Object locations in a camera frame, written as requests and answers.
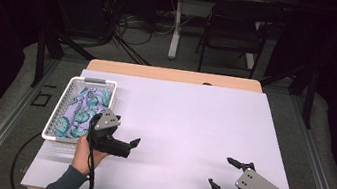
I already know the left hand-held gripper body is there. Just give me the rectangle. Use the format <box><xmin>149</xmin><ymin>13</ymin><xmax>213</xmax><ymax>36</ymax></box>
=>
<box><xmin>84</xmin><ymin>105</ymin><xmax>138</xmax><ymax>160</ymax></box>

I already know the purple teal paisley cloth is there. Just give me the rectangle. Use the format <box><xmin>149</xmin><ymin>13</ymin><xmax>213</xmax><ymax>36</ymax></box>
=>
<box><xmin>53</xmin><ymin>82</ymin><xmax>114</xmax><ymax>146</ymax></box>

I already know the white perforated plastic basket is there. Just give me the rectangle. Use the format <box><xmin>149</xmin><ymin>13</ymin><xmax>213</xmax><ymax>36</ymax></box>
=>
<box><xmin>40</xmin><ymin>71</ymin><xmax>119</xmax><ymax>151</ymax></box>

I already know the person's left hand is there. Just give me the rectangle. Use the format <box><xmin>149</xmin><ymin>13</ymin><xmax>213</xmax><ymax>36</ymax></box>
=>
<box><xmin>70</xmin><ymin>132</ymin><xmax>113</xmax><ymax>180</ymax></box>

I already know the white table board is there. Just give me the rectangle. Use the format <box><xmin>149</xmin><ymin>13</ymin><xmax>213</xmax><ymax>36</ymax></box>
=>
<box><xmin>19</xmin><ymin>59</ymin><xmax>316</xmax><ymax>189</ymax></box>

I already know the light wooden table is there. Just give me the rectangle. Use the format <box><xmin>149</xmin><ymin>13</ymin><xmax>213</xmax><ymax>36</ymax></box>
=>
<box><xmin>85</xmin><ymin>54</ymin><xmax>266</xmax><ymax>97</ymax></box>

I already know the black metal stand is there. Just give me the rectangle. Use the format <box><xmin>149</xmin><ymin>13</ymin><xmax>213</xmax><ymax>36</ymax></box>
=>
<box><xmin>29</xmin><ymin>0</ymin><xmax>105</xmax><ymax>97</ymax></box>
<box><xmin>252</xmin><ymin>52</ymin><xmax>323</xmax><ymax>131</ymax></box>

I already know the white desk leg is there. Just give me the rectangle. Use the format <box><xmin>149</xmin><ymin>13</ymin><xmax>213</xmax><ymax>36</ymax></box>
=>
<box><xmin>242</xmin><ymin>50</ymin><xmax>258</xmax><ymax>72</ymax></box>
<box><xmin>167</xmin><ymin>0</ymin><xmax>187</xmax><ymax>60</ymax></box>

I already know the black folding chair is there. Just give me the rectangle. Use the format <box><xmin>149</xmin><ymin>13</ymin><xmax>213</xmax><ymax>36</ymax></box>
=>
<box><xmin>191</xmin><ymin>0</ymin><xmax>286</xmax><ymax>85</ymax></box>

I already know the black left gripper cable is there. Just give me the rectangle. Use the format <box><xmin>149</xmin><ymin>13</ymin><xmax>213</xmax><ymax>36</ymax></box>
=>
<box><xmin>79</xmin><ymin>112</ymin><xmax>107</xmax><ymax>189</ymax></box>

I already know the tangle of floor cables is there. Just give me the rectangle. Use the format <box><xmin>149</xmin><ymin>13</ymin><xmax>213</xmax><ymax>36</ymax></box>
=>
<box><xmin>112</xmin><ymin>10</ymin><xmax>176</xmax><ymax>52</ymax></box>

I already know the black floor cable loop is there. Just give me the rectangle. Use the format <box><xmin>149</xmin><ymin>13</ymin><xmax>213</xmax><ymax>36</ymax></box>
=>
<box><xmin>7</xmin><ymin>127</ymin><xmax>45</xmax><ymax>189</ymax></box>

